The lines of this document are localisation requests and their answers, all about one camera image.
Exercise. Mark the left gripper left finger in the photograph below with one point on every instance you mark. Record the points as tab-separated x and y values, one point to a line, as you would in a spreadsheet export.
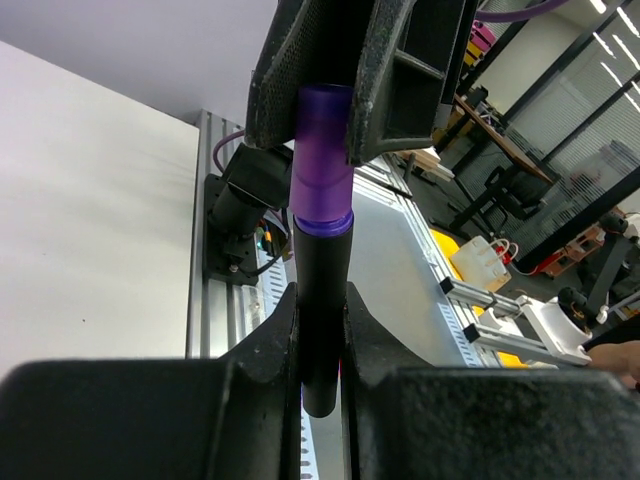
257	429

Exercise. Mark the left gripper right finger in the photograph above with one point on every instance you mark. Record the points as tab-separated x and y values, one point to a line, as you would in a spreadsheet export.
384	427

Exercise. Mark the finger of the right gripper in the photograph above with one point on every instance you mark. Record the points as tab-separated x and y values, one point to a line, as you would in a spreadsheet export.
309	42
408	68

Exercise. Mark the purple highlighter cap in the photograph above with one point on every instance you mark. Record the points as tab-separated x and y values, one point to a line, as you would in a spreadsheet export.
322	180

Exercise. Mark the black purple highlighter pen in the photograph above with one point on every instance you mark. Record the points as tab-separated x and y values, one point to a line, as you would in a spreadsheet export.
322	258

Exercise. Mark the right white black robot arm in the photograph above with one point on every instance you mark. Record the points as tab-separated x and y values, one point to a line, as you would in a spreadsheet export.
265	175

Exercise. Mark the person hand at edge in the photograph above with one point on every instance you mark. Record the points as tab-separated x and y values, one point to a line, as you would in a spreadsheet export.
620	359

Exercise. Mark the wooden desk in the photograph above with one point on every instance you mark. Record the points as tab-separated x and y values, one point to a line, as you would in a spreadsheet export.
514	153

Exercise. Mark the black office chair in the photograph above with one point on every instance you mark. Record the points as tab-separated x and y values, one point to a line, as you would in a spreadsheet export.
514	192

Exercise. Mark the white plastic jug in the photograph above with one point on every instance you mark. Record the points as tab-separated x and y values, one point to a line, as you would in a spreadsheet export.
480	263

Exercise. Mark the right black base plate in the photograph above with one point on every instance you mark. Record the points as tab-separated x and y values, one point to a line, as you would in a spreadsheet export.
225	240

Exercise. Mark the white motor mount fixture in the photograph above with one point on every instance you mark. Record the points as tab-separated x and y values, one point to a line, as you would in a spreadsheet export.
539	332

